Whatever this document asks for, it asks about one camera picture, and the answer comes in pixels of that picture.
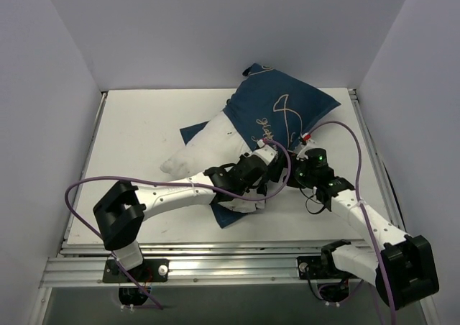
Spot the white pillow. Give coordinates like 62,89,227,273
159,111,269,214

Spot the blue embroidered pillowcase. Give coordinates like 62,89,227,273
179,63,342,231

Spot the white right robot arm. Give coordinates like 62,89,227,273
288,148,439,310

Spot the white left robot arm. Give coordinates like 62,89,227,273
93,147,277,281

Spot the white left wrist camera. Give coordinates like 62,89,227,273
251,139,277,165

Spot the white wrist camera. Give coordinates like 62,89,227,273
295,132,316,153
251,139,277,165

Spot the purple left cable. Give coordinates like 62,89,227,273
64,139,293,310

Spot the purple cable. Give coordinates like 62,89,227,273
64,139,293,310
305,120,397,325

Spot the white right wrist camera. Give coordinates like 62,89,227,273
295,132,316,153

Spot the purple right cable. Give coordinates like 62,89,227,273
305,120,397,325

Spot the aluminium right side rail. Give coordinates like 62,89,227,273
348,88,406,230

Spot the aluminium rail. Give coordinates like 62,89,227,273
40,240,326,288
348,88,406,230
61,91,109,247

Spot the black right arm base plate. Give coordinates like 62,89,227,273
296,255,357,280

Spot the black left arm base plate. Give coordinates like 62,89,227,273
102,258,170,283

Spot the aluminium left side rail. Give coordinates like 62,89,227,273
61,91,109,247

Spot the aluminium front rail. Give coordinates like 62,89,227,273
40,240,326,288

